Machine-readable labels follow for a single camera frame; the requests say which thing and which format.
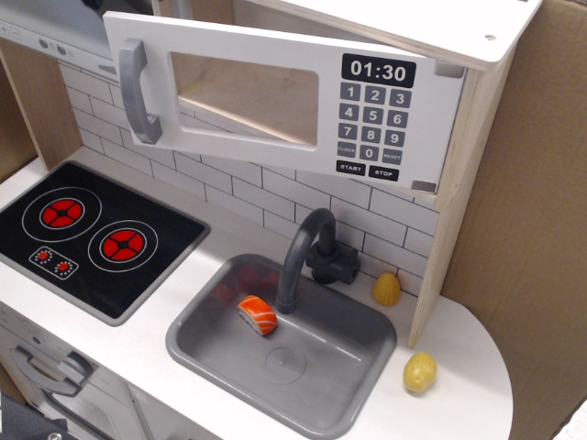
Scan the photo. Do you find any grey microwave door handle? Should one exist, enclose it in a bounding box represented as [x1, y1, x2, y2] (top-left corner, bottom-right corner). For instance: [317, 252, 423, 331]
[118, 38, 162, 145]

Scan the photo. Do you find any salmon sushi toy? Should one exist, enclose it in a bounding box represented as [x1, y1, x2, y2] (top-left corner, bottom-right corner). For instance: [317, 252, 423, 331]
[238, 295, 278, 336]

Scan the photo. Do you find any grey range hood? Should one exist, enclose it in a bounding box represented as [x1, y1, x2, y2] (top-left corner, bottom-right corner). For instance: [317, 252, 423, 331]
[1, 1, 133, 81]

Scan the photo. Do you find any wooden microwave cabinet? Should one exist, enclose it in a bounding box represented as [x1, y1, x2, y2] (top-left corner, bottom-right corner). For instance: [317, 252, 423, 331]
[152, 1, 517, 347]

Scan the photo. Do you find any yellow shell pasta toy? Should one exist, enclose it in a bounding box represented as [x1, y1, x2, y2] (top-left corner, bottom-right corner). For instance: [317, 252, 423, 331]
[371, 272, 401, 306]

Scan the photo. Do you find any grey toy faucet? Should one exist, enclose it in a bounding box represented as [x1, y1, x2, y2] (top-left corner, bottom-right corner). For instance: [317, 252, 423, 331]
[276, 208, 360, 314]

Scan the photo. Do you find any black toy stovetop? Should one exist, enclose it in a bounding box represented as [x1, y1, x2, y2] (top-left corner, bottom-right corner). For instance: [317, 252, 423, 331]
[1, 161, 210, 326]

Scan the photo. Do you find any yellow toy potato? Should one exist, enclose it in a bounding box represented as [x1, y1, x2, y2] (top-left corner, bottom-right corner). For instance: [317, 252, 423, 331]
[403, 352, 437, 393]

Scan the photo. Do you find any cardboard box wall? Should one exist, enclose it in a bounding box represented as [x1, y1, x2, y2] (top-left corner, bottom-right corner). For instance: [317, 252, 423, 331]
[442, 1, 586, 439]

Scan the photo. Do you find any grey toy sink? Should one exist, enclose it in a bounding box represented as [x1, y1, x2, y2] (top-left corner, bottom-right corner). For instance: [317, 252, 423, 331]
[166, 254, 396, 439]

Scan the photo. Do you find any grey oven door handle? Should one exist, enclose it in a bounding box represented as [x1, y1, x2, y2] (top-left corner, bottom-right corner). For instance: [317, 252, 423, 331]
[11, 346, 94, 397]

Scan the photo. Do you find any white toy microwave door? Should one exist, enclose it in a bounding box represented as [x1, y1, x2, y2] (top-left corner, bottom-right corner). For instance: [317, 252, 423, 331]
[104, 12, 465, 193]

